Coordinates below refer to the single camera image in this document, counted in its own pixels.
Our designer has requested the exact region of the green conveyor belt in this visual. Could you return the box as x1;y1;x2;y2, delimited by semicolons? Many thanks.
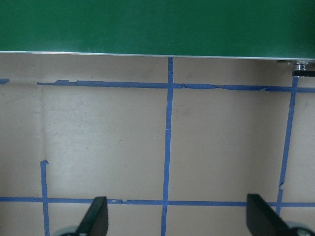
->
0;0;315;77

